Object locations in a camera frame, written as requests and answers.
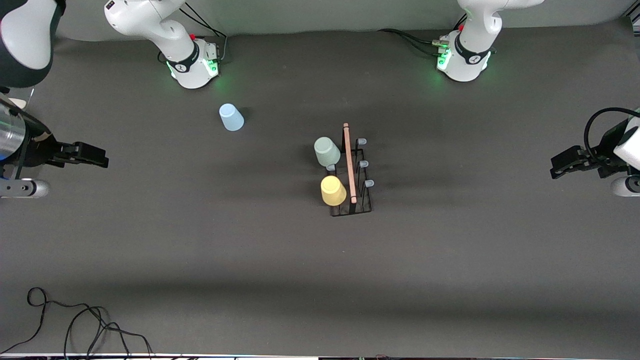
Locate black left base cables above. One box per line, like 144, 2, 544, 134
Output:
377, 28, 447, 57

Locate black base cables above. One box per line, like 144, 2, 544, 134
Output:
182, 2, 228, 63
377, 28, 447, 57

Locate light blue plastic cup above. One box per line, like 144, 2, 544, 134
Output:
219, 103, 245, 132

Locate yellow plastic cup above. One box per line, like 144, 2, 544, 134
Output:
320, 175, 347, 207

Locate black wire cup holder wooden handle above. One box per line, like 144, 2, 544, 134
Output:
327, 122, 375, 217

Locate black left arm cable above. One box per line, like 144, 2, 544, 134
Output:
584, 107, 640, 161

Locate black right base cables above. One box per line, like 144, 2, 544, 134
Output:
182, 2, 228, 63

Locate pale green plastic cup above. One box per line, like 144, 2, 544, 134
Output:
314, 137, 342, 168

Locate loose thin black cable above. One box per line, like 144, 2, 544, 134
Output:
0, 286, 153, 360

